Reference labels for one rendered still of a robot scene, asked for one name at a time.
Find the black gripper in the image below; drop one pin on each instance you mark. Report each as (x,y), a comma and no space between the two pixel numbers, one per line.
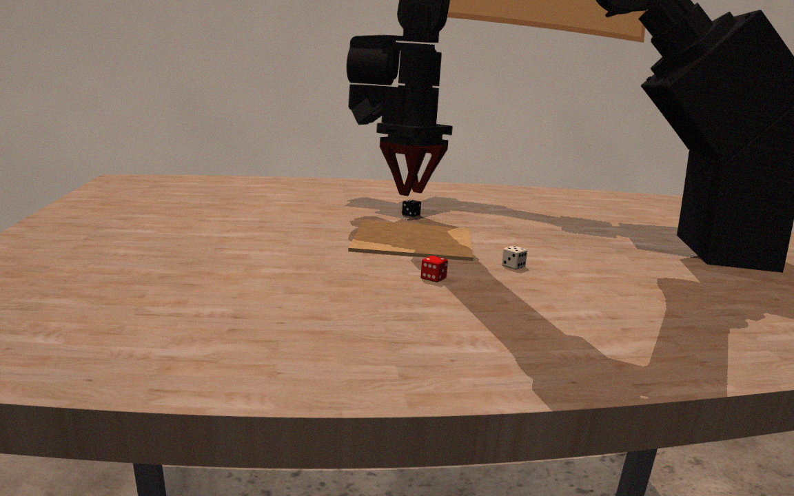
(419,123)

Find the red dice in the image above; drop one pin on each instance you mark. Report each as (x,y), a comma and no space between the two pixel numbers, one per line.
(434,268)

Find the beige die with black pips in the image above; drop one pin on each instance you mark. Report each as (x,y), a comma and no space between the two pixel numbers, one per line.
(514,257)

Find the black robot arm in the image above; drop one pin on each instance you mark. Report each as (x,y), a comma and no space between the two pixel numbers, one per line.
(681,32)

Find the black die with white pips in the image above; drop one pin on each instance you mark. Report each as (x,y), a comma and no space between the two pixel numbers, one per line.
(411,208)

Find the orange flat mat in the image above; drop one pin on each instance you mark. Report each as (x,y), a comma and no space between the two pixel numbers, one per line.
(406,239)

